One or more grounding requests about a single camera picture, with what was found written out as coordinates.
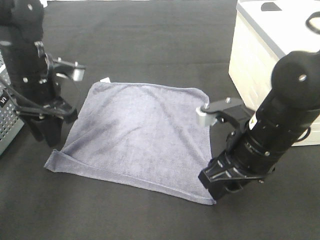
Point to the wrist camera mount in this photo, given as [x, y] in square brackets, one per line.
[69, 70]
[230, 110]

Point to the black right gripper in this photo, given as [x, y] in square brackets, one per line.
[223, 176]

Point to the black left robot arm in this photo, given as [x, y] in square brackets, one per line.
[33, 88]

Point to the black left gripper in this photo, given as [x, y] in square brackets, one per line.
[46, 120]

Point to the grey microfibre towel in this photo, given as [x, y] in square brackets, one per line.
[142, 135]

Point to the grey perforated laundry basket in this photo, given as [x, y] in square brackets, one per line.
[10, 124]

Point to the white object at table edge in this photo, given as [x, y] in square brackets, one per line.
[44, 3]

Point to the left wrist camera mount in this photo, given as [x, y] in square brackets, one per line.
[69, 70]

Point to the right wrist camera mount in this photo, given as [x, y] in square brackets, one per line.
[230, 110]

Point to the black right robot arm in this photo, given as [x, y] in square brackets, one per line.
[261, 137]

